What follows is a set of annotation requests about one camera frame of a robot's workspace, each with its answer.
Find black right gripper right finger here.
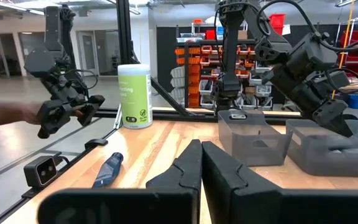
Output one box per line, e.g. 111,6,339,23
201,141,358,224

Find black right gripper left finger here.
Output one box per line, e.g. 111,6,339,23
37,139,203,224

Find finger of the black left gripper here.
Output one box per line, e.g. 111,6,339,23
311,98,354,138

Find person's forearm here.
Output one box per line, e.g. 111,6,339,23
0,101,27,130

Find dark blue squeeze tube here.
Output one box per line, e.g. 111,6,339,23
91,152,124,189

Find smoky grey plastic bin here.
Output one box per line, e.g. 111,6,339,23
286,119,358,177
218,110,293,167

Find red storage bin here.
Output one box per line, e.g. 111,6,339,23
268,13,287,35

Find silver aluminium bar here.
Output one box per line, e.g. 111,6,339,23
112,107,124,130

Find shelf rack orange bins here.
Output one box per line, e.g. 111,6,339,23
174,39,279,110

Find green white wipes canister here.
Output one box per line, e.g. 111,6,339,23
117,63,154,129

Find person's hand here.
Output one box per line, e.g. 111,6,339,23
22,101,43,125

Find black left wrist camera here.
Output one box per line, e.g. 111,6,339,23
321,70,351,94

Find yellow hanging cable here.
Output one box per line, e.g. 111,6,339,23
331,0,356,100

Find grey metal bracket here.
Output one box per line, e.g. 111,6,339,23
228,112,248,121

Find black table edge rail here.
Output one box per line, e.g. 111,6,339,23
94,107,304,122
0,127,119,224

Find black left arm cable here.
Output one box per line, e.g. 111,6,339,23
255,0,358,53

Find black cable clip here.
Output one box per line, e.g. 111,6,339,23
84,138,109,150

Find black depth camera box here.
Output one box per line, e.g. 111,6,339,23
23,155,58,189

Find black diagonal frame strut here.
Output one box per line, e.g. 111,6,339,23
129,49,195,116

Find black frame post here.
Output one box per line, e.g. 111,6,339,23
116,0,136,65

